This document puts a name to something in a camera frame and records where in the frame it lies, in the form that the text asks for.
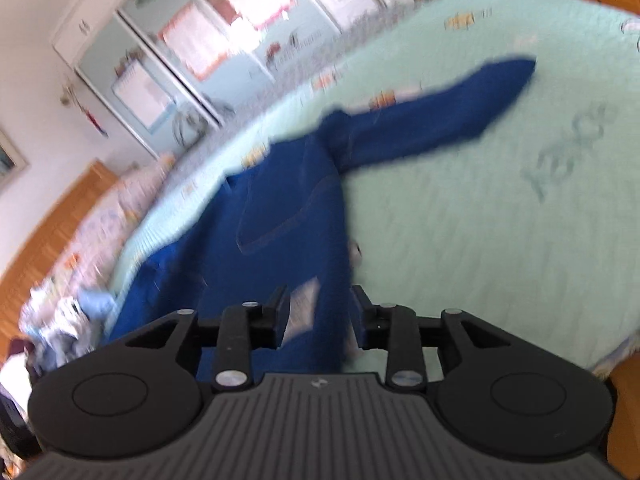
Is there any red hanging ornament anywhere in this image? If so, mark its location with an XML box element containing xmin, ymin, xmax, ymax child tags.
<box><xmin>74</xmin><ymin>96</ymin><xmax>108</xmax><ymax>138</ymax></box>

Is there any floral pink pillow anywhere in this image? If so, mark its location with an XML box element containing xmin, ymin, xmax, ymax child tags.
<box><xmin>28</xmin><ymin>154</ymin><xmax>176</xmax><ymax>316</ymax></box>

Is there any mint quilted bee bedspread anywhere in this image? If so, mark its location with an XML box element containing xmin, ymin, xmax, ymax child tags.
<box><xmin>112</xmin><ymin>0</ymin><xmax>639</xmax><ymax>377</ymax></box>

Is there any white patterned garment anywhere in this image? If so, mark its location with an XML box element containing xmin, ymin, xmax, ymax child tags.
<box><xmin>27</xmin><ymin>297</ymin><xmax>104</xmax><ymax>375</ymax></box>

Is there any framed wedding photo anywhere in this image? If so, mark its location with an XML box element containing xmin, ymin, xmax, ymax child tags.
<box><xmin>0</xmin><ymin>131</ymin><xmax>28</xmax><ymax>191</ymax></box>

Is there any light blue garment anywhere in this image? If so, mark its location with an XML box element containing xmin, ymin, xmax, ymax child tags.
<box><xmin>77</xmin><ymin>288</ymin><xmax>117</xmax><ymax>321</ymax></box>

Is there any heart pattern bedsheet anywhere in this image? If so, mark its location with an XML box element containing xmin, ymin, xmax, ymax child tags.
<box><xmin>158</xmin><ymin>13</ymin><xmax>399</xmax><ymax>198</ymax></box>

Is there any sliding door wardrobe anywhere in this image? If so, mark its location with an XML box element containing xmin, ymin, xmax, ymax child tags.
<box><xmin>52</xmin><ymin>0</ymin><xmax>340</xmax><ymax>155</ymax></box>

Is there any coiled hose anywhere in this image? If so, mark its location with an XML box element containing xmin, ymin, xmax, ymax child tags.
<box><xmin>171</xmin><ymin>109</ymin><xmax>208</xmax><ymax>149</ymax></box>

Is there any wooden headboard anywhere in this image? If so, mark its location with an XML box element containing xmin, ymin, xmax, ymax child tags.
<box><xmin>1</xmin><ymin>160</ymin><xmax>119</xmax><ymax>360</ymax></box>

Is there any blue knit sweater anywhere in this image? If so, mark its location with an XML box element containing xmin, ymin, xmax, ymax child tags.
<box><xmin>111</xmin><ymin>58</ymin><xmax>536</xmax><ymax>375</ymax></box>

